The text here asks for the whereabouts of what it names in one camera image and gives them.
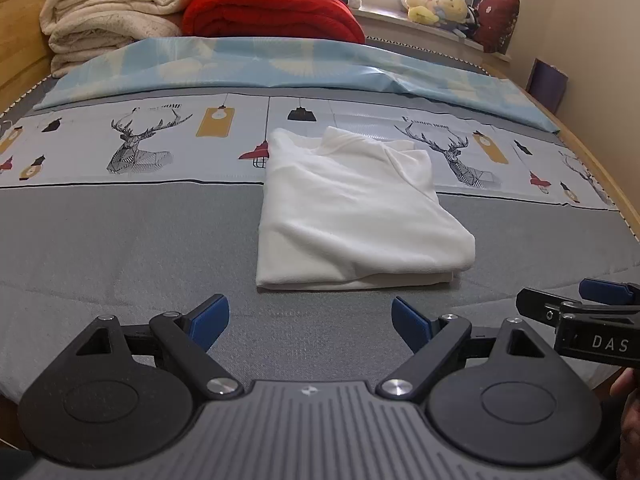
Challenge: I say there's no white long-sleeve shirt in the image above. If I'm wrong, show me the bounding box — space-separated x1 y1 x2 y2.
256 127 476 292

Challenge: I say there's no person's right hand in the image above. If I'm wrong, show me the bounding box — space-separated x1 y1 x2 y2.
610 368 640 480

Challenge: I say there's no grey patterned bed sheet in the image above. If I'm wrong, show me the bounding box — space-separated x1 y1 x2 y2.
0 34 640 406

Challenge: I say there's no dark purple box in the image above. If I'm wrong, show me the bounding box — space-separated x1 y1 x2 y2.
526 58 568 114

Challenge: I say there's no dark red cushion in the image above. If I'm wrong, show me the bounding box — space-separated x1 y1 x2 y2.
473 0 520 54

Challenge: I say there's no light blue patterned quilt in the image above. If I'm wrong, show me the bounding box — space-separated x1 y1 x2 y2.
38 37 559 133

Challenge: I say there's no cream folded blanket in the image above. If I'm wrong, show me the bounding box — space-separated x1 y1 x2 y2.
39 0 191 78

